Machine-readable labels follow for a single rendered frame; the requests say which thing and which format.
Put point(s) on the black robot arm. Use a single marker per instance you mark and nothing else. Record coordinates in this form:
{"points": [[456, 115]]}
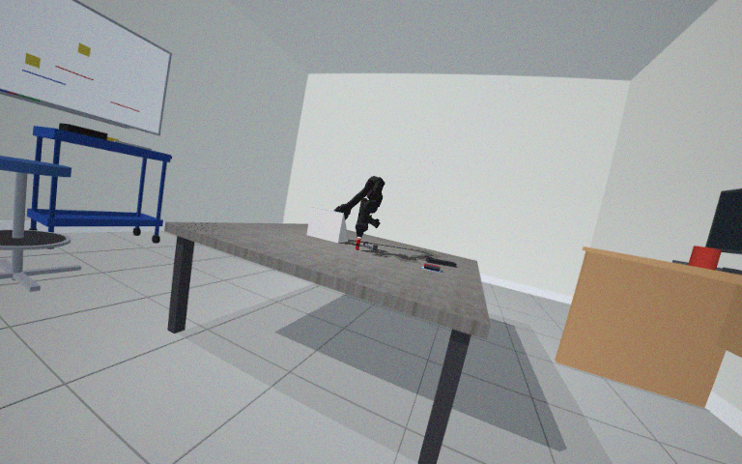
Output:
{"points": [[373, 189]]}

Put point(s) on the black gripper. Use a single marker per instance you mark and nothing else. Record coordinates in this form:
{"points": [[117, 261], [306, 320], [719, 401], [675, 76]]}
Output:
{"points": [[362, 224]]}

